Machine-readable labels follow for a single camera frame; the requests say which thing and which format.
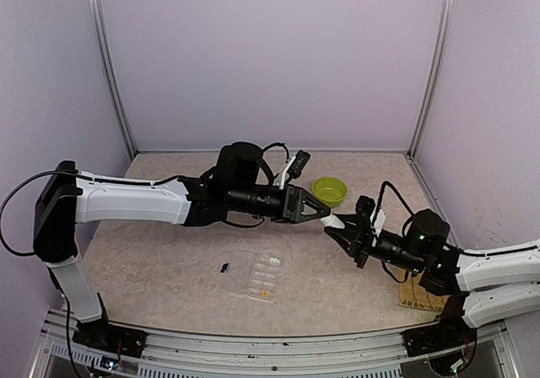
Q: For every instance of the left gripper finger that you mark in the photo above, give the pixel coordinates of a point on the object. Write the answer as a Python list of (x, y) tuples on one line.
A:
[(306, 217), (311, 206)]

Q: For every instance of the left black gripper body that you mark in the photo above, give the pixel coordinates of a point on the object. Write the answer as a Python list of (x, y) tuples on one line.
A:
[(293, 195)]

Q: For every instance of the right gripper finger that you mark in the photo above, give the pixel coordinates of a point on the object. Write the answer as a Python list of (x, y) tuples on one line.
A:
[(352, 219), (347, 239)]

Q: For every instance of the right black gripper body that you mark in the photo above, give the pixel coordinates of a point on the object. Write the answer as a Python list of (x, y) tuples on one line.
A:
[(365, 242)]

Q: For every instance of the small white pill bottle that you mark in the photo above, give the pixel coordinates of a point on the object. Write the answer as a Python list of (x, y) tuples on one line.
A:
[(333, 221)]

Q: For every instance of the clear plastic pill organizer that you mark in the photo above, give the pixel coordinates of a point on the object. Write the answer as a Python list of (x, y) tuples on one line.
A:
[(250, 273)]

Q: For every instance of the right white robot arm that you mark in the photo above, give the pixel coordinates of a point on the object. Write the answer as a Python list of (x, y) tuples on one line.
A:
[(480, 286)]

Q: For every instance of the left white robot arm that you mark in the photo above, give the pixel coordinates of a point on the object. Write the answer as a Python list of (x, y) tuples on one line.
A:
[(241, 182)]

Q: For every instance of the green plastic bowl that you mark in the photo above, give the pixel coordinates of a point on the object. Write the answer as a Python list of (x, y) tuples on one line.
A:
[(330, 190)]

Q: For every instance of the woven bamboo tray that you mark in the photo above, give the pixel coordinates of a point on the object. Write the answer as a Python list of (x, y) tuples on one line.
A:
[(412, 295)]

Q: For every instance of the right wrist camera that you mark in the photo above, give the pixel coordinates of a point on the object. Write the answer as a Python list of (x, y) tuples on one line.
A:
[(370, 218)]

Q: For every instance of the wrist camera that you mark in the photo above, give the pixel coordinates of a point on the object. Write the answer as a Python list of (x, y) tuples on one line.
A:
[(370, 218), (292, 169)]

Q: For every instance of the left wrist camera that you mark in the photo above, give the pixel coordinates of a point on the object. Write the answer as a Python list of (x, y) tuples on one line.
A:
[(292, 169)]

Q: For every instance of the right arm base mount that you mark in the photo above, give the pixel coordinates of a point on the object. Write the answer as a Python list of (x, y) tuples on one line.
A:
[(444, 334)]

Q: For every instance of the aluminium front rail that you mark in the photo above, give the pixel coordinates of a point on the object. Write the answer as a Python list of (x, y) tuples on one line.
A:
[(168, 353)]

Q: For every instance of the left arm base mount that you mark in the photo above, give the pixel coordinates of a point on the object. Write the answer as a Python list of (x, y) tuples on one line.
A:
[(104, 336)]

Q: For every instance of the right aluminium frame post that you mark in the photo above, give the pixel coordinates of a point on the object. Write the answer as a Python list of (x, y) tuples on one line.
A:
[(436, 63)]

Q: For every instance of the aluminium frame post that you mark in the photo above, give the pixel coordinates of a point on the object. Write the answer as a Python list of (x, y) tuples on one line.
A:
[(98, 18), (436, 63)]

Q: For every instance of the left aluminium frame post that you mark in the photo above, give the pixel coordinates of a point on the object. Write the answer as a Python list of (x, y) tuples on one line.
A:
[(98, 18)]

